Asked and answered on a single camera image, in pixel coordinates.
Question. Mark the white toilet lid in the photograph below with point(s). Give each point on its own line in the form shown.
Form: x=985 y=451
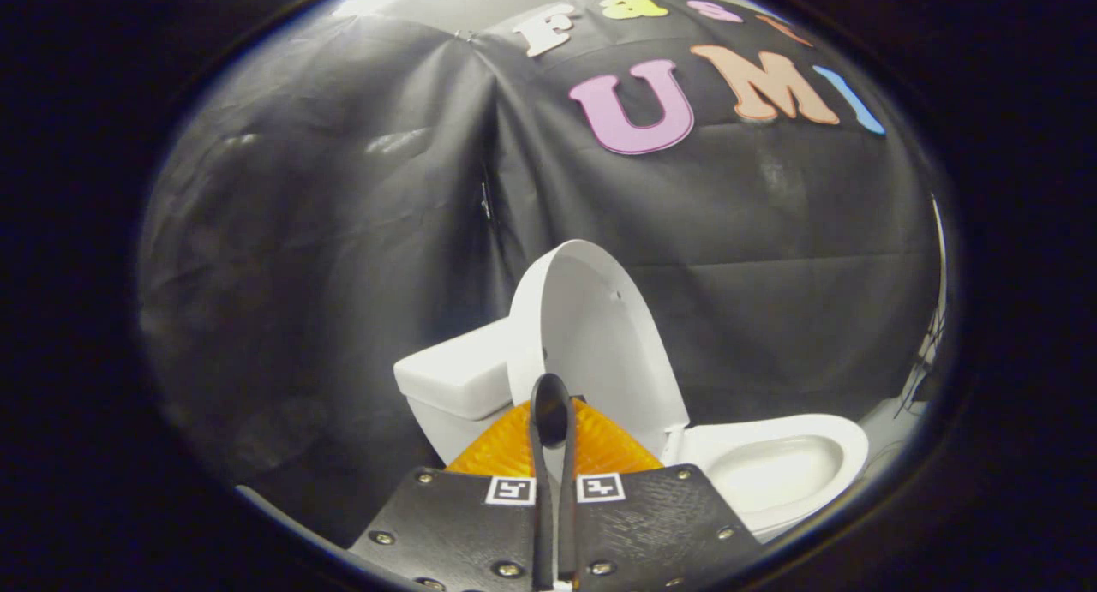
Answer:
x=600 y=335

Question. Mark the white toilet tank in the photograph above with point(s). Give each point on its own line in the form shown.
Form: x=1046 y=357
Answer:
x=458 y=378

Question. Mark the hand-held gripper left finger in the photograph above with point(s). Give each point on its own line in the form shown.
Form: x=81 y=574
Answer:
x=538 y=523

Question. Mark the black backdrop cloth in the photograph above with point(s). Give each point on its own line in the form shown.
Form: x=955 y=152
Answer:
x=343 y=232

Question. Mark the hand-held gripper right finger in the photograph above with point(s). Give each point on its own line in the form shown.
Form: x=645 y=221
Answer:
x=568 y=523

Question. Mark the black tripod stand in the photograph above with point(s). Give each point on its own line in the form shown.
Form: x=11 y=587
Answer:
x=921 y=369

